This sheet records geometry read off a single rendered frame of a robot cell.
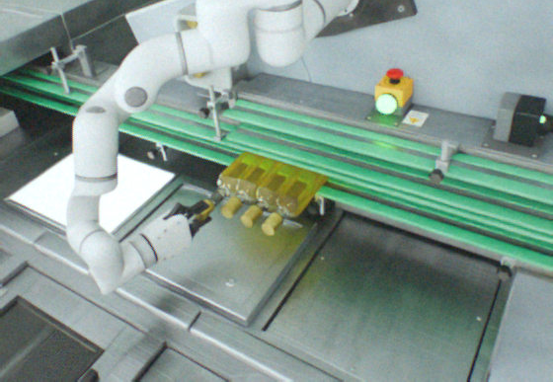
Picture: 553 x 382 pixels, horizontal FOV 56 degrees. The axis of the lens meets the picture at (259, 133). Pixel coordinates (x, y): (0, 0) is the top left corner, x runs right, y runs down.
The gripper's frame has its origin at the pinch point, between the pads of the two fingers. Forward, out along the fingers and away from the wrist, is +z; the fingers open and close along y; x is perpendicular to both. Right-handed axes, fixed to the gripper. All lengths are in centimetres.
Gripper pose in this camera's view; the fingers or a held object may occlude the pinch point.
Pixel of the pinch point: (200, 213)
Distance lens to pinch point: 127.7
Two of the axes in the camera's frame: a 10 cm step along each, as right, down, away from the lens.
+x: -6.7, -3.7, 6.4
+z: 7.4, -4.4, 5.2
